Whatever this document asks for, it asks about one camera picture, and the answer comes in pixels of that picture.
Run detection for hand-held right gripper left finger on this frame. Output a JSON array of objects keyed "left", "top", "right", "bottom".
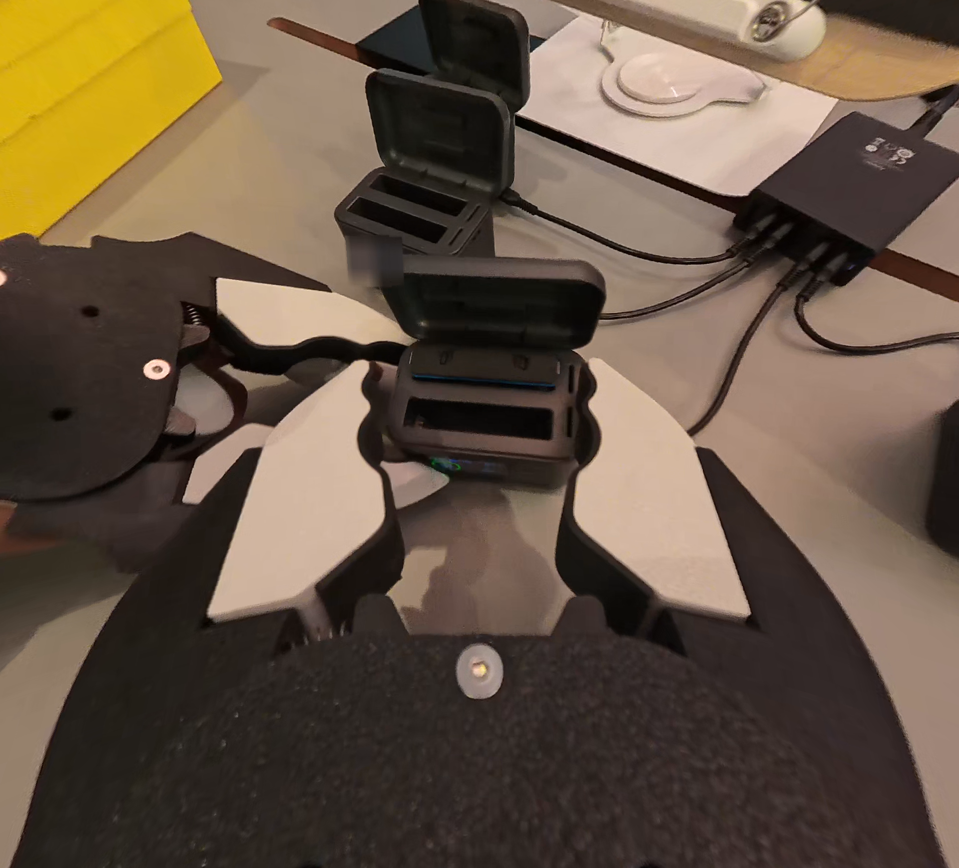
[{"left": 207, "top": 359, "right": 403, "bottom": 626}]

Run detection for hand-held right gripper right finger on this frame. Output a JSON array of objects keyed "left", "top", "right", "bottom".
[{"left": 558, "top": 356, "right": 755, "bottom": 626}]

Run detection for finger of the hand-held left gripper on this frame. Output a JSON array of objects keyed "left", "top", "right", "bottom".
[
  {"left": 215, "top": 277, "right": 413, "bottom": 382},
  {"left": 180, "top": 419, "right": 278, "bottom": 509}
]

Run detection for black battery charger case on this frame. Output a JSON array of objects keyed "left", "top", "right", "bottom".
[
  {"left": 416, "top": 0, "right": 534, "bottom": 112},
  {"left": 335, "top": 67, "right": 518, "bottom": 262},
  {"left": 925, "top": 397, "right": 959, "bottom": 557},
  {"left": 383, "top": 259, "right": 608, "bottom": 502}
]

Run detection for yellow plastic bin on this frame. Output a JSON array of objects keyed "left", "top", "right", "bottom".
[{"left": 0, "top": 0, "right": 223, "bottom": 240}]

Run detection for black battery blue stripe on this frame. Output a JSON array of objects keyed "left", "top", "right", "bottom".
[{"left": 408, "top": 349, "right": 567, "bottom": 393}]

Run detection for dark flat mat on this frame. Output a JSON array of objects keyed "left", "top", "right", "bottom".
[{"left": 357, "top": 2, "right": 436, "bottom": 67}]

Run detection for white base mat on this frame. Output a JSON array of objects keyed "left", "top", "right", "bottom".
[{"left": 517, "top": 14, "right": 840, "bottom": 202}]

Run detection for black charging hub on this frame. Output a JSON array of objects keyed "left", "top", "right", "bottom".
[{"left": 730, "top": 112, "right": 959, "bottom": 288}]

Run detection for wooden instruction board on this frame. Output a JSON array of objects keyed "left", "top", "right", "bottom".
[{"left": 393, "top": 0, "right": 959, "bottom": 102}]

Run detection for black charging cable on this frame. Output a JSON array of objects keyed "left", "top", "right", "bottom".
[
  {"left": 687, "top": 262, "right": 818, "bottom": 437},
  {"left": 502, "top": 187, "right": 758, "bottom": 270},
  {"left": 597, "top": 251, "right": 780, "bottom": 322},
  {"left": 795, "top": 269, "right": 959, "bottom": 357}
]

